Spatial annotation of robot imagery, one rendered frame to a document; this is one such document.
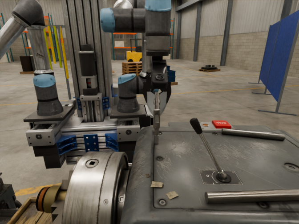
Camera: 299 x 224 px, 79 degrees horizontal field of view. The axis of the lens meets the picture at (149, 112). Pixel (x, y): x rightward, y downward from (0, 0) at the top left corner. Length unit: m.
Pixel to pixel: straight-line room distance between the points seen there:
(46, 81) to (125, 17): 0.71
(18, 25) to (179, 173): 1.08
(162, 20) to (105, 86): 0.84
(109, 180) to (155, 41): 0.41
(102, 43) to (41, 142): 0.70
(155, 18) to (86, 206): 0.53
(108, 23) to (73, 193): 0.52
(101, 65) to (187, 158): 0.94
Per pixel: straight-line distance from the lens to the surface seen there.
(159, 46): 0.56
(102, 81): 1.32
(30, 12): 1.24
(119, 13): 0.67
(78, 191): 0.54
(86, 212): 0.54
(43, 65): 1.36
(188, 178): 0.48
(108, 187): 0.52
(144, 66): 1.11
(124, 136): 1.08
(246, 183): 0.51
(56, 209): 0.66
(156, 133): 0.59
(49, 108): 1.25
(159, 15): 0.57
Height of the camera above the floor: 1.56
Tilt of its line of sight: 20 degrees down
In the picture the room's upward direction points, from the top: straight up
